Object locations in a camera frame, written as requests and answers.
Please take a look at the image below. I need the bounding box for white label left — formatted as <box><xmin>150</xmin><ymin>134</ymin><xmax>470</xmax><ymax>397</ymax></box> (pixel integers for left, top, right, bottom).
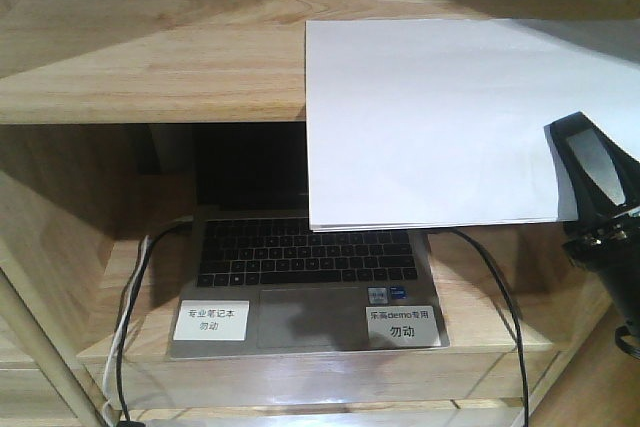
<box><xmin>172</xmin><ymin>300</ymin><xmax>250</xmax><ymax>341</ymax></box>

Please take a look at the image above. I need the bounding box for white label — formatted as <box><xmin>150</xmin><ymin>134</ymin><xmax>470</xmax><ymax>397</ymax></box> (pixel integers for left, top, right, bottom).
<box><xmin>366</xmin><ymin>305</ymin><xmax>443</xmax><ymax>348</ymax></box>
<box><xmin>172</xmin><ymin>300</ymin><xmax>250</xmax><ymax>341</ymax></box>

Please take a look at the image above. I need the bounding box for black cable right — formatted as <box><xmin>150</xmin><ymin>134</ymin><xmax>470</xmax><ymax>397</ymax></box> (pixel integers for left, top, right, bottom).
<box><xmin>433</xmin><ymin>227</ymin><xmax>531</xmax><ymax>427</ymax></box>

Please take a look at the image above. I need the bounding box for grey laptop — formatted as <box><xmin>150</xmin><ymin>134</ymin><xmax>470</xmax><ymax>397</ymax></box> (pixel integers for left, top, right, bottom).
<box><xmin>170</xmin><ymin>122</ymin><xmax>449</xmax><ymax>359</ymax></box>

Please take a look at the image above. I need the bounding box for white label right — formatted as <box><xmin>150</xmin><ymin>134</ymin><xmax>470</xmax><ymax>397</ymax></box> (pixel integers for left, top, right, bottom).
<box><xmin>366</xmin><ymin>305</ymin><xmax>443</xmax><ymax>348</ymax></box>

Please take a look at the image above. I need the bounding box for white cable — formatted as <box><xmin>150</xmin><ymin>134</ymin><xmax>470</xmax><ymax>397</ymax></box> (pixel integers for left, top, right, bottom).
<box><xmin>102</xmin><ymin>233</ymin><xmax>151</xmax><ymax>427</ymax></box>

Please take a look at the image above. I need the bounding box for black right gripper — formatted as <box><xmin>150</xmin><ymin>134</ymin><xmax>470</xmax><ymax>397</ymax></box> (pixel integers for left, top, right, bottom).
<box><xmin>545</xmin><ymin>114</ymin><xmax>639</xmax><ymax>357</ymax></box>

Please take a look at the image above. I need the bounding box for black cable left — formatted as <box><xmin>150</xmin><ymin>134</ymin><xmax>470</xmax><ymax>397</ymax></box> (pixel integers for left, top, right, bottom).
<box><xmin>115</xmin><ymin>223</ymin><xmax>192</xmax><ymax>427</ymax></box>

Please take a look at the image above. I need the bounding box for white paper stack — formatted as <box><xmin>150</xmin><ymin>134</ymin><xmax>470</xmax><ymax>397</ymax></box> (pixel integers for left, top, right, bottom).
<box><xmin>305</xmin><ymin>19</ymin><xmax>639</xmax><ymax>231</ymax></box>

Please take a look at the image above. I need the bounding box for wooden shelf unit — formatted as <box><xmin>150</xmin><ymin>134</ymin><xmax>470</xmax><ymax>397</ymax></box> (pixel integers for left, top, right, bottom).
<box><xmin>1</xmin><ymin>0</ymin><xmax>639</xmax><ymax>426</ymax></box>

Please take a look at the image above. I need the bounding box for black cable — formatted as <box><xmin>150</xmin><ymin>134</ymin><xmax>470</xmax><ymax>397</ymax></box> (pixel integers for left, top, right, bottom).
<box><xmin>115</xmin><ymin>223</ymin><xmax>192</xmax><ymax>427</ymax></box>
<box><xmin>433</xmin><ymin>227</ymin><xmax>531</xmax><ymax>427</ymax></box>

